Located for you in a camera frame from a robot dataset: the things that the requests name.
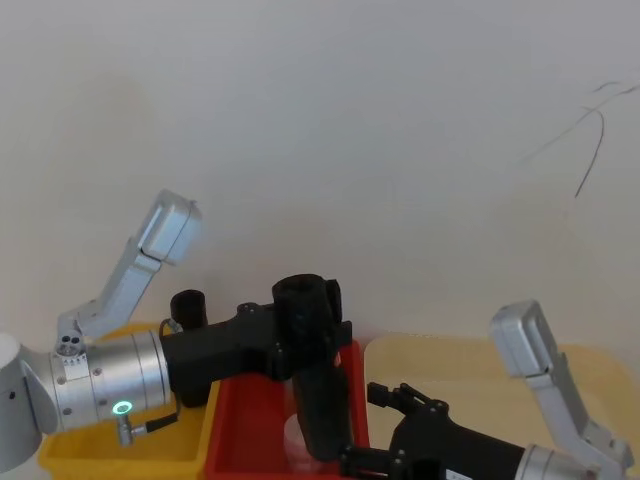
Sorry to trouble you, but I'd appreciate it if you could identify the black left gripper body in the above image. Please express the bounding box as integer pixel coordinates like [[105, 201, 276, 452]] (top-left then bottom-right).
[[159, 302, 354, 387]]

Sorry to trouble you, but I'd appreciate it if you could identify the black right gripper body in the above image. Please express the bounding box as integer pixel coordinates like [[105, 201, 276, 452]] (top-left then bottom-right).
[[388, 401, 526, 480]]

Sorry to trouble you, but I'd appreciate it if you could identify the red plastic bin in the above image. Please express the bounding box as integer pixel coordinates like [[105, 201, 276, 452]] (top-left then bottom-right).
[[199, 339, 372, 480]]

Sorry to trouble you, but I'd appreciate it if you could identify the yellow plastic bin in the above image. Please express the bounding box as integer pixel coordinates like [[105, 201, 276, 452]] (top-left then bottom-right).
[[37, 322, 222, 480]]

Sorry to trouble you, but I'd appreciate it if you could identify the thin dark wrist cable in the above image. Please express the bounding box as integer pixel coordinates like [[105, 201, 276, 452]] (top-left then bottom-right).
[[116, 398, 182, 446]]

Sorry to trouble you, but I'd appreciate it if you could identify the cream plastic bin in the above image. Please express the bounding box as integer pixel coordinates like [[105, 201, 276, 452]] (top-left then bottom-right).
[[363, 333, 634, 480]]

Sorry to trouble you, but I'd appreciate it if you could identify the clear plastic cup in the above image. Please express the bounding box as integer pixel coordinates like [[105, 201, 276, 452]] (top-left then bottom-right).
[[283, 416, 322, 472]]

